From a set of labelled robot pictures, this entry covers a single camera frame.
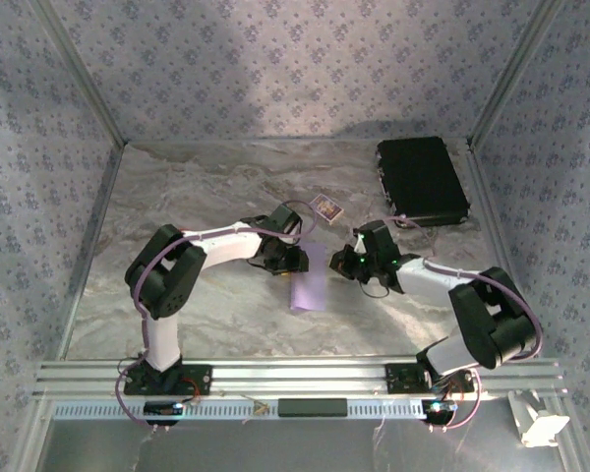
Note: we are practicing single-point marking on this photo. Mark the black rectangular bar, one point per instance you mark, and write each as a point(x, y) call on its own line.
point(312, 408)

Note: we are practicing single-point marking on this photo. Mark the aluminium mounting rail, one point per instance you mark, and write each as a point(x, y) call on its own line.
point(295, 378)

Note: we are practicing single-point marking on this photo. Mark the black hard case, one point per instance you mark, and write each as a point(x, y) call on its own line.
point(418, 177)

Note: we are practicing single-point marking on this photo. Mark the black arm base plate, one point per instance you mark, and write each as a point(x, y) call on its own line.
point(201, 379)
point(398, 379)

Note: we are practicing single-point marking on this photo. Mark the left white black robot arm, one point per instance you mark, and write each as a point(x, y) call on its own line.
point(226, 243)

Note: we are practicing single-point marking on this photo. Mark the small purple card box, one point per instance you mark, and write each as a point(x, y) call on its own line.
point(328, 207)

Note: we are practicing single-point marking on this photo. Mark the small controller board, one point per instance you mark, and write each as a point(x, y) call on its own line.
point(437, 409)
point(159, 408)

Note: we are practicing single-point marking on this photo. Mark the white plastic bracket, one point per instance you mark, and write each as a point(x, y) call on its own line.
point(541, 423)

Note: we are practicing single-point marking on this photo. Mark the aluminium table side rail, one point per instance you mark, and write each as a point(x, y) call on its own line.
point(92, 246)
point(494, 221)

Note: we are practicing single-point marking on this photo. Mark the lilac paper sheet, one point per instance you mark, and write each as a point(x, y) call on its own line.
point(312, 290)

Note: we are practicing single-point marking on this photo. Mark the aluminium frame post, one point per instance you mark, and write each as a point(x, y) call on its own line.
point(76, 64)
point(518, 64)

